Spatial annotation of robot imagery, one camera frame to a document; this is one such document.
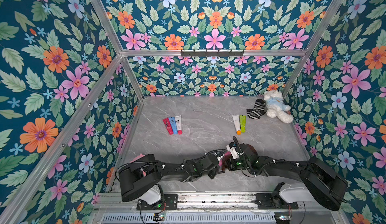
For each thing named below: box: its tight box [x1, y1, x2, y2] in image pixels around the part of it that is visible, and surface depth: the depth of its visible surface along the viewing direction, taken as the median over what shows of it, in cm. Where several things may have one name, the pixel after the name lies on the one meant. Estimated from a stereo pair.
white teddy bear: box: [263, 89, 295, 124], surface depth 108 cm
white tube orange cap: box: [232, 114, 242, 136], surface depth 104 cm
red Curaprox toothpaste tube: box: [162, 117, 174, 136], surface depth 103 cm
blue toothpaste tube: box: [168, 116, 178, 135], surface depth 104 cm
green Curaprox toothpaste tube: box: [239, 115, 246, 134], surface depth 106 cm
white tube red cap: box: [174, 115, 183, 136], surface depth 104 cm
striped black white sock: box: [246, 98, 268, 121], surface depth 112 cm
